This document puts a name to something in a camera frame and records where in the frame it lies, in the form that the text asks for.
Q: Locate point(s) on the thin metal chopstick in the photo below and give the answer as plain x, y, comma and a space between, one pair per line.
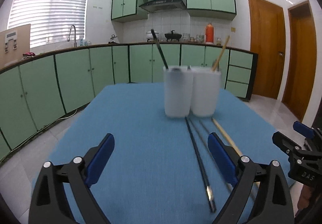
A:
203, 141
208, 129

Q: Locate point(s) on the green lower kitchen cabinets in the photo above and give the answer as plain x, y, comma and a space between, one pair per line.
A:
39, 91

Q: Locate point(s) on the blue table cloth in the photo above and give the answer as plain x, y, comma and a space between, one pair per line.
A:
153, 175

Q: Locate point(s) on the white cooking pot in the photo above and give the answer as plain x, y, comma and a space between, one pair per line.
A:
150, 37

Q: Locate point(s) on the person's right hand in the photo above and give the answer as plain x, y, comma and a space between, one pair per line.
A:
307, 199

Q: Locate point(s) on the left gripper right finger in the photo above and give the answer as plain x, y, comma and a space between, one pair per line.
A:
272, 203

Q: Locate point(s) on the black chopstick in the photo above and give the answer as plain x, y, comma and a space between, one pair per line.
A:
204, 176

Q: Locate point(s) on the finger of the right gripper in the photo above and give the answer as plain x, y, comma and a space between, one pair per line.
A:
304, 130
287, 145

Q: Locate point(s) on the brown wooden door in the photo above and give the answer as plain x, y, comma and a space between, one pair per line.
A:
268, 42

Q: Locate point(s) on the glass jar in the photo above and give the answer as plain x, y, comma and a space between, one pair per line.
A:
219, 42

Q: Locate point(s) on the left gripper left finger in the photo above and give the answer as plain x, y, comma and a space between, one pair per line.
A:
49, 202

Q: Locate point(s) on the black wok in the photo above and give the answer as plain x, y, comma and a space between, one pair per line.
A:
173, 36

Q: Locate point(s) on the orange thermos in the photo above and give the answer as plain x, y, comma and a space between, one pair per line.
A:
209, 34

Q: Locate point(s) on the black plastic spoon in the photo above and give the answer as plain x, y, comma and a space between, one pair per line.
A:
159, 48

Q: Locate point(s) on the white window blind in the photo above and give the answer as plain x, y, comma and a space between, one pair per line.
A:
51, 21

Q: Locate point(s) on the black range hood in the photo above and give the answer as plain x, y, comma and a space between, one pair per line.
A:
163, 5

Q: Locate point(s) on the bamboo chopstick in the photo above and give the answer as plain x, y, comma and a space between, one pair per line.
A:
226, 135
216, 63

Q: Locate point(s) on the cardboard box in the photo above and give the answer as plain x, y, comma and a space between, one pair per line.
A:
14, 43

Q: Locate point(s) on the white plastic utensil holder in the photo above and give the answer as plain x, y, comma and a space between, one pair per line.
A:
191, 90

